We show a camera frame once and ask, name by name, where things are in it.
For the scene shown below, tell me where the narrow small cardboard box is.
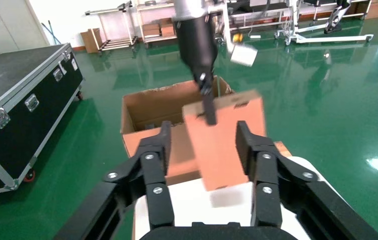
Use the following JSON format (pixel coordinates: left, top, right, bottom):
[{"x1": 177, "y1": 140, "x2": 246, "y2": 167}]
[{"x1": 182, "y1": 89, "x2": 267, "y2": 193}]

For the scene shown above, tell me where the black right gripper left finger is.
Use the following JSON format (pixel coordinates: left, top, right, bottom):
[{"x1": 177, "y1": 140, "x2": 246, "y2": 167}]
[{"x1": 53, "y1": 120, "x2": 176, "y2": 240}]

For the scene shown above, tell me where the big open cardboard box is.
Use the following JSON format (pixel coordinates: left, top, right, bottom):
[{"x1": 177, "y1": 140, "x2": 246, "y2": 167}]
[{"x1": 120, "y1": 75, "x2": 236, "y2": 186}]

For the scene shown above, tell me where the leaning brown cardboard box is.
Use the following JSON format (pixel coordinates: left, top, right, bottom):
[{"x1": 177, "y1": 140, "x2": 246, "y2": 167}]
[{"x1": 80, "y1": 28, "x2": 104, "y2": 55}]

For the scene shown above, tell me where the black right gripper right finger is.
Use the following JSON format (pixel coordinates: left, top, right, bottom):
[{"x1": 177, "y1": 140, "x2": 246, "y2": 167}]
[{"x1": 235, "y1": 120, "x2": 378, "y2": 240}]

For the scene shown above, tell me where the cardboard box on shelf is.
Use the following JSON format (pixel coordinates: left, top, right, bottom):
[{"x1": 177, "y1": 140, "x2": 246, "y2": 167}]
[
  {"x1": 142, "y1": 23, "x2": 161, "y2": 38},
  {"x1": 160, "y1": 18, "x2": 175, "y2": 37}
]

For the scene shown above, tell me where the white double door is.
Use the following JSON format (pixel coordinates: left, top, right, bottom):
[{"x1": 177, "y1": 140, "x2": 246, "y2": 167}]
[{"x1": 0, "y1": 0, "x2": 51, "y2": 56}]

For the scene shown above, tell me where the metal frame workbench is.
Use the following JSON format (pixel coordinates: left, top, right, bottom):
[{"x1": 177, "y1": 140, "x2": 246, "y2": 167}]
[{"x1": 213, "y1": 0, "x2": 297, "y2": 46}]

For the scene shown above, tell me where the black aluminium flight case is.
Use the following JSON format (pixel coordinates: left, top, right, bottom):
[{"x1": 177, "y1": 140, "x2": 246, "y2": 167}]
[{"x1": 0, "y1": 43, "x2": 85, "y2": 200}]

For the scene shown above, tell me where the grey metal trolley rack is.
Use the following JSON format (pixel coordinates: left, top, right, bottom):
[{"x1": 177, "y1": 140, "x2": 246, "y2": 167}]
[{"x1": 85, "y1": 1, "x2": 140, "y2": 52}]

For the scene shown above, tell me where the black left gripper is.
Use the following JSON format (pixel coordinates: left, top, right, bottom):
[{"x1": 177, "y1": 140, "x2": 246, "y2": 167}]
[{"x1": 173, "y1": 14, "x2": 219, "y2": 127}]

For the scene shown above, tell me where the white wheeled metal stand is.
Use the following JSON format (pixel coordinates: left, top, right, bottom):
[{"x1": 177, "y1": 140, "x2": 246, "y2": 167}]
[{"x1": 275, "y1": 0, "x2": 374, "y2": 47}]

